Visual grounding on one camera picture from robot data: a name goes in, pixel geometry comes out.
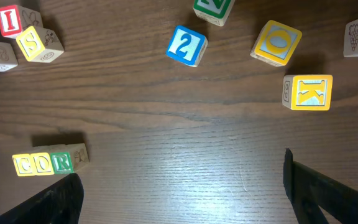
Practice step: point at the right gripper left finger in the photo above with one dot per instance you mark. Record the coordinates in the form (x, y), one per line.
(59, 203)

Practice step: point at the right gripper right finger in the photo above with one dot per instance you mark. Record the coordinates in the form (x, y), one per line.
(310, 192)

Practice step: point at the yellow O block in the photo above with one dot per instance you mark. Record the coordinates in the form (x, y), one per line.
(41, 160)

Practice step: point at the green R block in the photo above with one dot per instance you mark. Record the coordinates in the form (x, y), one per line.
(68, 158)

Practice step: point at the yellow C block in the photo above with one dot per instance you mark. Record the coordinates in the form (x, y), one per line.
(23, 165)

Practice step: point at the yellow K block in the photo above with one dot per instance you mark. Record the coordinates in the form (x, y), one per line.
(307, 92)

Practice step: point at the yellow Q block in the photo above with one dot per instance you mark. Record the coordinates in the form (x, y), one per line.
(276, 43)

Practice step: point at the yellow S block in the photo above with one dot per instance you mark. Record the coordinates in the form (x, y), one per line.
(39, 44)

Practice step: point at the blue 2 block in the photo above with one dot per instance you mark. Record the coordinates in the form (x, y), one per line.
(187, 46)

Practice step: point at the red I block left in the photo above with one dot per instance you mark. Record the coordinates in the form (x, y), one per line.
(14, 19)

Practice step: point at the green Z block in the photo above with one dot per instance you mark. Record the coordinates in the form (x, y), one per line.
(213, 11)

